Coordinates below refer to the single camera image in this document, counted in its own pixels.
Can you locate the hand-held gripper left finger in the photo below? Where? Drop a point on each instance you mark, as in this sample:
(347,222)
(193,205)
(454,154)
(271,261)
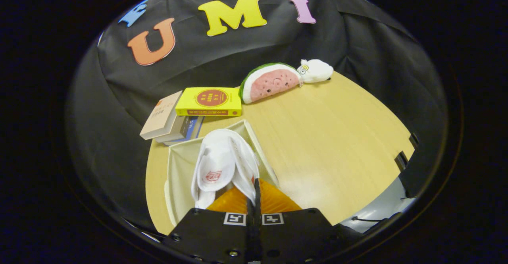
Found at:
(210,236)

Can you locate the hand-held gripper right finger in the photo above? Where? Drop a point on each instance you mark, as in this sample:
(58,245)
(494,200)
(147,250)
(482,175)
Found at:
(297,236)

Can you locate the white canvas shoe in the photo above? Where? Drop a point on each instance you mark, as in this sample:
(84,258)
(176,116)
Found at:
(214,168)
(244,164)

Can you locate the cream fabric storage box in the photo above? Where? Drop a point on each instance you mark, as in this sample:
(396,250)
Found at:
(180,168)

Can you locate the blue book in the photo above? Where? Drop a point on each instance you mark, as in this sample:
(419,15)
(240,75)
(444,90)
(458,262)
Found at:
(194,129)

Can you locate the grey book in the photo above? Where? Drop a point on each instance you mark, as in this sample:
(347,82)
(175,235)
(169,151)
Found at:
(178,129)

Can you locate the black table clamp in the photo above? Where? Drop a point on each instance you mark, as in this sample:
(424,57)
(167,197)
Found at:
(414,141)
(401,160)

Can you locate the beige book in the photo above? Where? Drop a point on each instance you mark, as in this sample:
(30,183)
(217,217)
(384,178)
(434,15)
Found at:
(160,115)

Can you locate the yellow book with red circle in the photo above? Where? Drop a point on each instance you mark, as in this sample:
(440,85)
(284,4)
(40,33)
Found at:
(208,99)

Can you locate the watermelon slice plush toy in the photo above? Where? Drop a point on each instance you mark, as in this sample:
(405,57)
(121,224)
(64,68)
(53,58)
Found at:
(272,83)

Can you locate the white plush toy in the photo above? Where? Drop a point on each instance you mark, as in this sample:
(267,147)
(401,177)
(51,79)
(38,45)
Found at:
(317,70)

